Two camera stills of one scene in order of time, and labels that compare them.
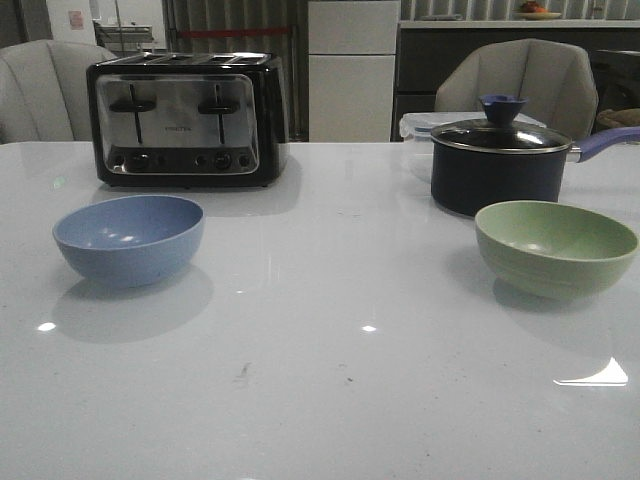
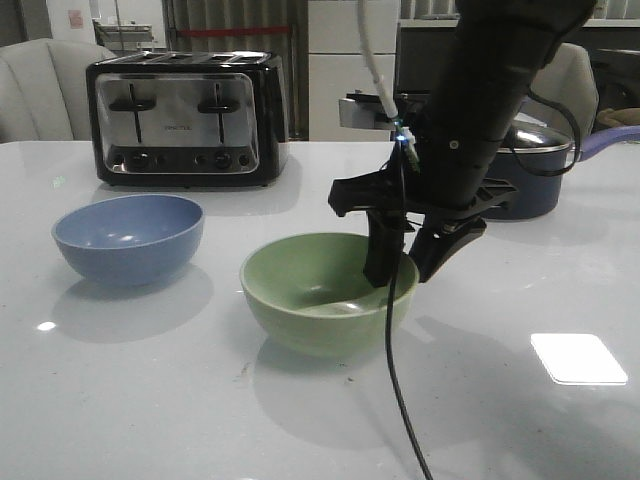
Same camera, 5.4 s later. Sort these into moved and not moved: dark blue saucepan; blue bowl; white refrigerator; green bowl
Moved: green bowl
Not moved: dark blue saucepan; white refrigerator; blue bowl
